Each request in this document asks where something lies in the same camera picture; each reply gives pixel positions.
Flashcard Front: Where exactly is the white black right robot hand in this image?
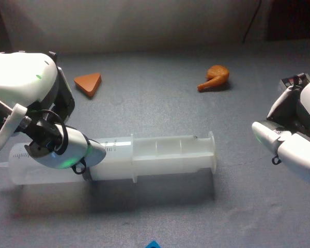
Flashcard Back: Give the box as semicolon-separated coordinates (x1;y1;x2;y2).
251;73;310;193

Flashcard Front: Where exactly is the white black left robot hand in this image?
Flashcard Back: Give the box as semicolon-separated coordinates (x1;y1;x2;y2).
0;51;106;174

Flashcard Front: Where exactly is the clear plastic cup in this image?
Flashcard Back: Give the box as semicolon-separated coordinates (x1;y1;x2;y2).
0;130;215;185

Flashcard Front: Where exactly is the orange triangle block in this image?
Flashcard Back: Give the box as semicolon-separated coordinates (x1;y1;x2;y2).
73;72;102;98

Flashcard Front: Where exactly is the toy chicken drumstick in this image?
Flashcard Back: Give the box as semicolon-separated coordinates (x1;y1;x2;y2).
197;65;230;92

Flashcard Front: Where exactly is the grey table cloth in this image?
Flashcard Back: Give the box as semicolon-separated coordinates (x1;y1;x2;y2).
0;38;310;248

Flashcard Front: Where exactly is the thin black cable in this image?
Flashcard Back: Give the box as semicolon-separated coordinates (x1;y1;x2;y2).
242;0;263;44

